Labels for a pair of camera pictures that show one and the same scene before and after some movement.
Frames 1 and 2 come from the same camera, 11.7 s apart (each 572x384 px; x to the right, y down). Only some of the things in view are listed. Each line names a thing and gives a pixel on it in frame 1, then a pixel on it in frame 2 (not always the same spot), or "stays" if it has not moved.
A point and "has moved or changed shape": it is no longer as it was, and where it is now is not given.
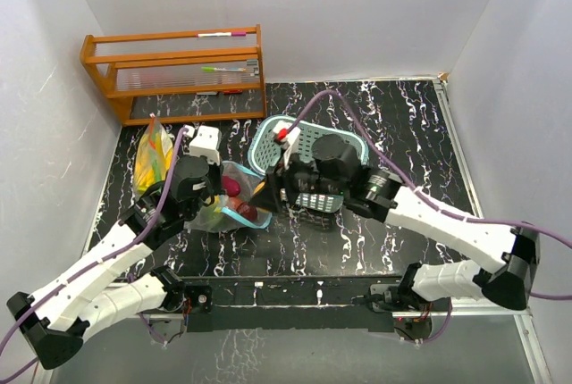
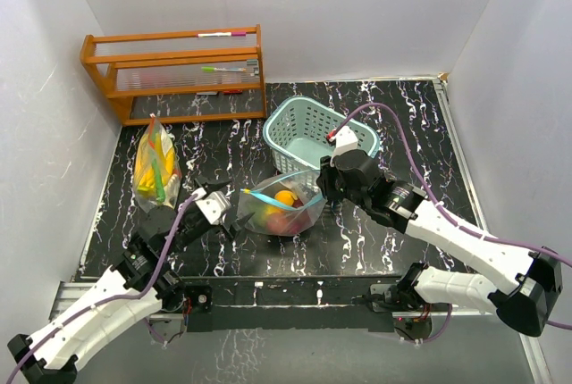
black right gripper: [270, 196] → [324, 179]
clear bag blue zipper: [233, 206] has moved or changed shape
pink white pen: [222, 34] stays
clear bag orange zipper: [152, 158] stays
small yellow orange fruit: [260, 186] has moved or changed shape
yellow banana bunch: [153, 162] stays
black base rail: [280, 303] stays
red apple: [234, 202] → [283, 223]
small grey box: [255, 63] stays
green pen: [210, 69] stays
